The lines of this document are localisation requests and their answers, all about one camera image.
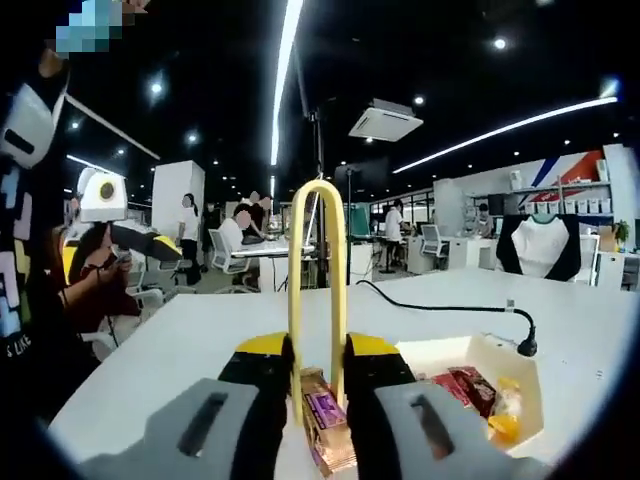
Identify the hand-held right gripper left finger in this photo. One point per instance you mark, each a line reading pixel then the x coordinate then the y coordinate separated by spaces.
pixel 255 385

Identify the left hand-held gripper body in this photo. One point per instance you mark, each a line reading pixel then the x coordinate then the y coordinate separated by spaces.
pixel 92 205

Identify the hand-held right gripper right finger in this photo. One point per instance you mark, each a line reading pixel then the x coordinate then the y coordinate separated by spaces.
pixel 375 380

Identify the purple label food snack packet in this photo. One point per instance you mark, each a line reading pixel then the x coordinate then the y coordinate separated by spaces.
pixel 327 415

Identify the beige plastic food tongs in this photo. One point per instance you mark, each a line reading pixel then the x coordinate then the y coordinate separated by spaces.
pixel 295 300

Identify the dark red food snack packet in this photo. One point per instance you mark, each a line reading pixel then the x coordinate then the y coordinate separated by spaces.
pixel 475 392

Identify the yellow food snack packet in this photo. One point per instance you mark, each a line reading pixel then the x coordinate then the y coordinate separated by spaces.
pixel 505 430

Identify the beige hexagonal container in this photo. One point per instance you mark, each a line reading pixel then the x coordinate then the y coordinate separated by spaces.
pixel 530 400

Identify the white office chair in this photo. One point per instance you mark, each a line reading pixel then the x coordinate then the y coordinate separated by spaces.
pixel 220 250

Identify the white chest device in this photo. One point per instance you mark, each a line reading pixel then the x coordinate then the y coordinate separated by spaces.
pixel 27 125

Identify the person in black shirt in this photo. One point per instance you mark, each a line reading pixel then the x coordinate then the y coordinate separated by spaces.
pixel 45 310

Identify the black tripod pole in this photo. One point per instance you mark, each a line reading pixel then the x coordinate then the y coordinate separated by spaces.
pixel 315 120

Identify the ceiling air conditioner unit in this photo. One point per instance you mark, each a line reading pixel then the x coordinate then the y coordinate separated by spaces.
pixel 385 120

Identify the storage shelf with white bins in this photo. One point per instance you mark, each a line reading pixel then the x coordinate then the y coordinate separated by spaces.
pixel 575 205

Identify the small potted plant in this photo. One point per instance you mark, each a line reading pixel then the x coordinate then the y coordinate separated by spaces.
pixel 621 231

